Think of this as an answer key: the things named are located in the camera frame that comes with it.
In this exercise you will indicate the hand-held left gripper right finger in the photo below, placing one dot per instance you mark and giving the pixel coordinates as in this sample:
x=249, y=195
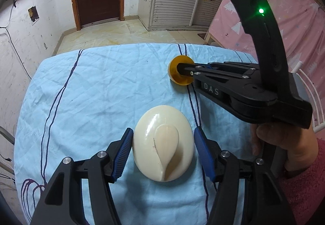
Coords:
x=204, y=153

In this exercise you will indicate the cream egg-shaped dish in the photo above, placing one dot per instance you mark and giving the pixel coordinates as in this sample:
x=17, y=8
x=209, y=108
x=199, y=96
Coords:
x=152, y=143

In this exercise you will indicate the yellow plastic bowl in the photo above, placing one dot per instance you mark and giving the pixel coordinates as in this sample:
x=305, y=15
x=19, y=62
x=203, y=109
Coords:
x=182, y=81

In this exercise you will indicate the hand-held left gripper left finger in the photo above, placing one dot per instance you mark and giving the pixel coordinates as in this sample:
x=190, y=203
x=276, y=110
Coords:
x=123, y=153

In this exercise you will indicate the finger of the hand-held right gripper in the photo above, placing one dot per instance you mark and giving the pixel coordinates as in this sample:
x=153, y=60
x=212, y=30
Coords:
x=228, y=66
x=186, y=68

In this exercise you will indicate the light blue striped tablecloth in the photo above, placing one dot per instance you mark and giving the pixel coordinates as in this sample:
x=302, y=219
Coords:
x=101, y=92

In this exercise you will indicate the white metal chair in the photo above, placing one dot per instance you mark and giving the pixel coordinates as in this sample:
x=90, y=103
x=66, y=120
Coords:
x=319, y=127

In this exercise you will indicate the person's right forearm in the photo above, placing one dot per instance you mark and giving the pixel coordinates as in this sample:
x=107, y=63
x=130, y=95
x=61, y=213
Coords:
x=304, y=194

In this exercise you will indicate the person's right hand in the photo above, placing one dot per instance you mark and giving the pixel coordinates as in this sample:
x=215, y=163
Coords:
x=297, y=146

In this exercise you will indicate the pink printed curtain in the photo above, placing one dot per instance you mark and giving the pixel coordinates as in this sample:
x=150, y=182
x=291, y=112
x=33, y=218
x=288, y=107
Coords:
x=233, y=24

